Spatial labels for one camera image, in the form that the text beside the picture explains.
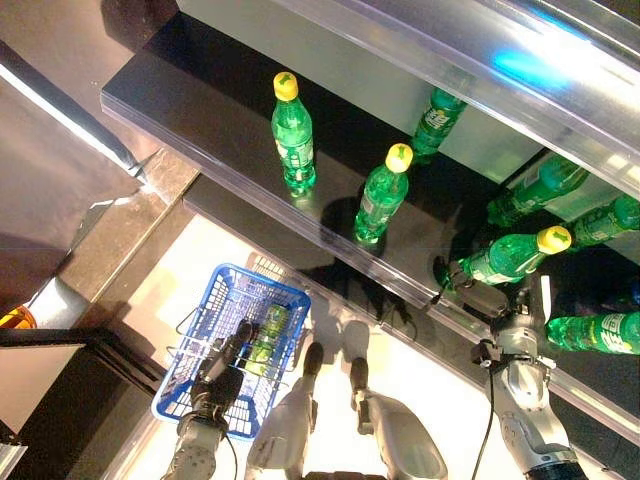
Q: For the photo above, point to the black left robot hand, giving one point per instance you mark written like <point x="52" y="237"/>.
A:
<point x="220" y="385"/>

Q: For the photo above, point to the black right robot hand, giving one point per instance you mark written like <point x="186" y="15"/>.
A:
<point x="485" y="302"/>

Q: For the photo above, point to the green Sprite bottle yellow cap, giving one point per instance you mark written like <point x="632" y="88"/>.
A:
<point x="295" y="145"/>
<point x="595" y="332"/>
<point x="505" y="257"/>
<point x="380" y="200"/>

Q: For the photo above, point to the blue plastic shopping basket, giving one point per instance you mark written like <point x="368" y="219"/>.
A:
<point x="225" y="272"/>

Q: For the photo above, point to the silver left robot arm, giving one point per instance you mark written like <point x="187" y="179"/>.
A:
<point x="192" y="450"/>

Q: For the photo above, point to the silver left robot leg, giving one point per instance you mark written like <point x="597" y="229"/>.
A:
<point x="285" y="425"/>

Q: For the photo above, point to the silver robot leg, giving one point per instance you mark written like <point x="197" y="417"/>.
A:
<point x="285" y="425"/>
<point x="400" y="430"/>

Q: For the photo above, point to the dark side display stand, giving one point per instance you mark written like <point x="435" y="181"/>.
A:
<point x="75" y="410"/>

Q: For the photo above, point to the silver right robot leg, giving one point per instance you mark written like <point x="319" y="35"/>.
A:
<point x="400" y="430"/>

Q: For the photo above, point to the black shelf base plinth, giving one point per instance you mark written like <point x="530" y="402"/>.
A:
<point x="240" y="215"/>

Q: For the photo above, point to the dark stone floor ledge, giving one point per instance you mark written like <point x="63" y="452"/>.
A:
<point x="140" y="220"/>

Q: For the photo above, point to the dark metal shelf board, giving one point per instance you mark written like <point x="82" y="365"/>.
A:
<point x="500" y="60"/>
<point x="200" y="100"/>

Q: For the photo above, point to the brown cloth curtain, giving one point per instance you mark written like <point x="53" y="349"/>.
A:
<point x="40" y="175"/>

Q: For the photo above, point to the shiny curtain pole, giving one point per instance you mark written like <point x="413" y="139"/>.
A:
<point x="65" y="108"/>

